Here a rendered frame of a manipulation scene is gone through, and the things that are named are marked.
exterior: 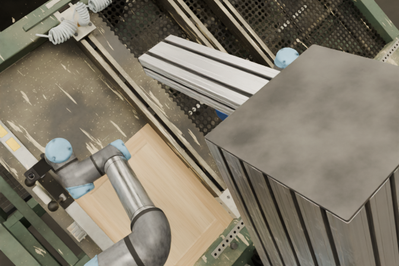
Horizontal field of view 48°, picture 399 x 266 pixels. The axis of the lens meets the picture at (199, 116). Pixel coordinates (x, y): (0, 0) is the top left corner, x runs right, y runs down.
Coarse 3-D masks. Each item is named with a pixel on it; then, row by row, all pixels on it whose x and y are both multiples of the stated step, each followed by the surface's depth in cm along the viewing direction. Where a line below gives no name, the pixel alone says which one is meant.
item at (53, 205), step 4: (60, 196) 169; (64, 196) 169; (60, 200) 166; (64, 200) 169; (48, 204) 159; (52, 204) 158; (56, 204) 159; (48, 208) 158; (52, 208) 158; (56, 208) 159
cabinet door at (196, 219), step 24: (144, 144) 189; (144, 168) 187; (168, 168) 190; (96, 192) 178; (168, 192) 188; (192, 192) 192; (96, 216) 176; (120, 216) 179; (168, 216) 186; (192, 216) 190; (216, 216) 193; (192, 240) 188; (168, 264) 182; (192, 264) 185
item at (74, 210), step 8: (8, 136) 169; (16, 152) 168; (24, 152) 169; (24, 160) 169; (32, 160) 170; (40, 184) 170; (48, 192) 171; (72, 208) 171; (80, 208) 172; (72, 216) 171; (80, 216) 172; (88, 216) 173; (80, 224) 171; (88, 224) 172; (96, 224) 173; (88, 232) 171; (96, 232) 172; (96, 240) 172; (104, 240) 173; (104, 248) 172
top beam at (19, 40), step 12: (84, 0) 184; (36, 12) 176; (12, 24) 172; (24, 24) 174; (48, 24) 177; (0, 36) 169; (12, 36) 171; (24, 36) 173; (36, 36) 174; (0, 48) 168; (12, 48) 170; (24, 48) 173; (0, 60) 168; (12, 60) 174; (0, 72) 176
